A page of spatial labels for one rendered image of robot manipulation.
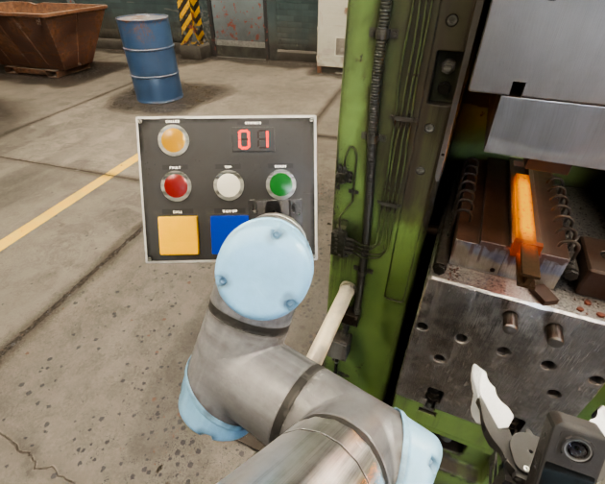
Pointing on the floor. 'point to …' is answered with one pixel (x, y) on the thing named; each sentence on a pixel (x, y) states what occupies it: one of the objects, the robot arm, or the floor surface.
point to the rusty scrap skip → (40, 36)
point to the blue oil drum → (151, 57)
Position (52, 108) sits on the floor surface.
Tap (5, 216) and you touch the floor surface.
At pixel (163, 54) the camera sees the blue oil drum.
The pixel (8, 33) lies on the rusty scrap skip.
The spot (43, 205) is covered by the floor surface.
